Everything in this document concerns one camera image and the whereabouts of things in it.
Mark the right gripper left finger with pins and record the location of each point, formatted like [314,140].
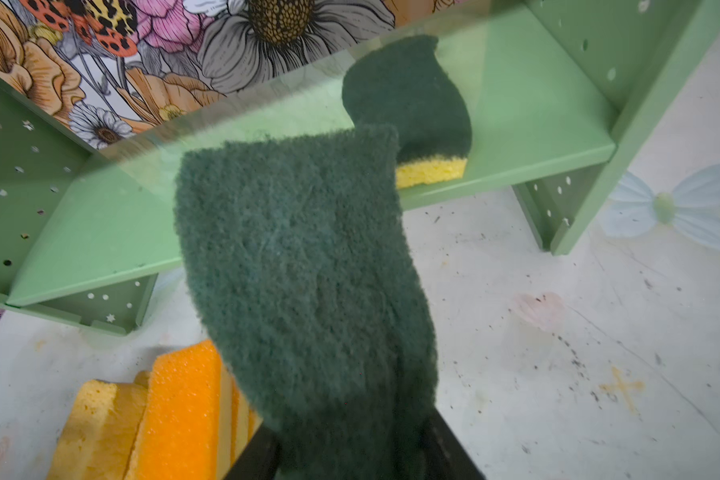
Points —
[260,458]

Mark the yellow cellulose sponge front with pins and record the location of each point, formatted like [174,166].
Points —
[98,436]

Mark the yellow cellulose sponge back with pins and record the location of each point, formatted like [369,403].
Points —
[142,379]

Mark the dark green scrub sponge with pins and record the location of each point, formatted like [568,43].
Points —
[403,85]
[298,266]

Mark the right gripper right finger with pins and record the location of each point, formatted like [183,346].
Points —
[445,457]

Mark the orange scrub sponge top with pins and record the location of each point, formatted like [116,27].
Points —
[179,436]

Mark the orange scrub sponge bottom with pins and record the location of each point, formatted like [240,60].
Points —
[245,423]

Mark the light green wooden shelf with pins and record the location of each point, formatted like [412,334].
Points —
[99,100]

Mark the orange scrub sponge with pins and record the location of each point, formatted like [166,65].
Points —
[245,423]
[179,436]

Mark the yellow cellulose sponge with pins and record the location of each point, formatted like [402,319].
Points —
[142,379]
[98,436]

